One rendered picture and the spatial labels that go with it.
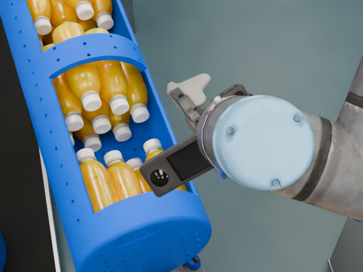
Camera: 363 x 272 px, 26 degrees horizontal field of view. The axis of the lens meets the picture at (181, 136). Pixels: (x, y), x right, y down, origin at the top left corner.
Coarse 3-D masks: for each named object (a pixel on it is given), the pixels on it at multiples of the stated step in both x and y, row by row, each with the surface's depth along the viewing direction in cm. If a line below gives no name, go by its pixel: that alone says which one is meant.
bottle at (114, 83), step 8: (88, 32) 179; (96, 32) 178; (104, 32) 179; (96, 64) 174; (104, 64) 174; (112, 64) 174; (120, 64) 176; (104, 72) 173; (112, 72) 173; (120, 72) 174; (104, 80) 172; (112, 80) 172; (120, 80) 172; (104, 88) 172; (112, 88) 171; (120, 88) 172; (104, 96) 172; (112, 96) 172; (120, 96) 171
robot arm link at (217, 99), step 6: (216, 96) 88; (228, 96) 90; (216, 102) 87; (210, 108) 89; (204, 114) 89; (204, 120) 87; (198, 126) 90; (198, 132) 89; (198, 138) 89; (198, 144) 90; (204, 150) 87; (204, 156) 89; (210, 162) 88
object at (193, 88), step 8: (192, 80) 106; (200, 80) 105; (208, 80) 105; (168, 88) 107; (184, 88) 106; (192, 88) 105; (200, 88) 104; (168, 96) 108; (192, 96) 104; (200, 96) 103; (176, 104) 105; (200, 104) 102
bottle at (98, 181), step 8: (80, 160) 165; (88, 160) 164; (96, 160) 165; (80, 168) 163; (88, 168) 162; (96, 168) 162; (104, 168) 164; (88, 176) 161; (96, 176) 161; (104, 176) 162; (88, 184) 160; (96, 184) 160; (104, 184) 160; (112, 184) 163; (88, 192) 159; (96, 192) 159; (104, 192) 159; (112, 192) 160; (96, 200) 158; (104, 200) 158; (112, 200) 159; (96, 208) 157
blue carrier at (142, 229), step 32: (0, 0) 185; (32, 32) 172; (128, 32) 188; (32, 64) 170; (64, 64) 165; (32, 96) 169; (64, 128) 159; (160, 128) 178; (64, 160) 157; (64, 192) 156; (192, 192) 165; (64, 224) 157; (96, 224) 148; (128, 224) 146; (160, 224) 147; (192, 224) 152; (96, 256) 150; (128, 256) 155; (160, 256) 160; (192, 256) 166
